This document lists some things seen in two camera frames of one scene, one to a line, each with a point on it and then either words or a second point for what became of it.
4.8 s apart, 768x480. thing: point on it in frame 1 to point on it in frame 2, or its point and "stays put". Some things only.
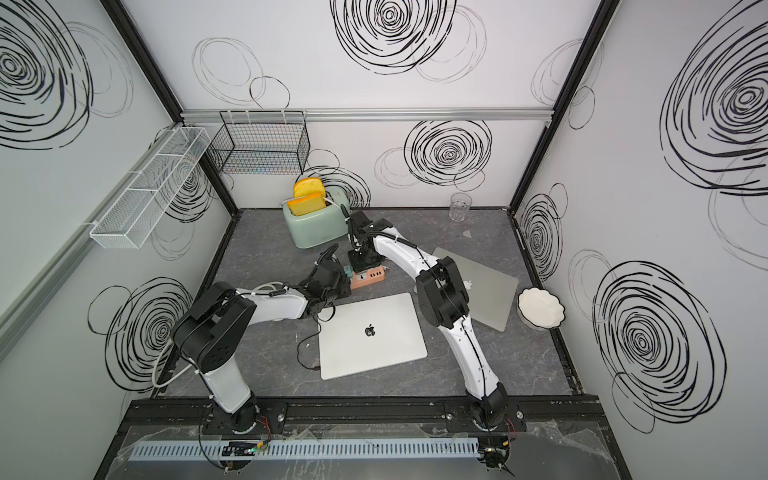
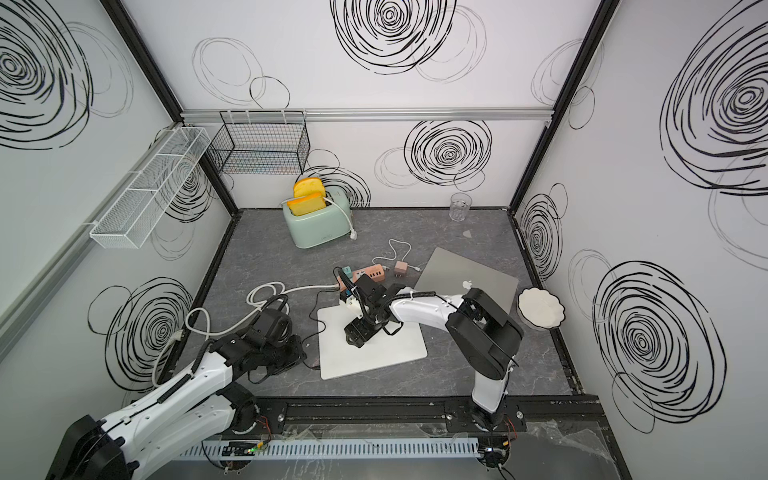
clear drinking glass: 460,204 stays put
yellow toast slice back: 308,186 stays put
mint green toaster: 320,227 stays put
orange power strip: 366,277 stays put
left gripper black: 345,287 to 297,355
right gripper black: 357,264 to 356,329
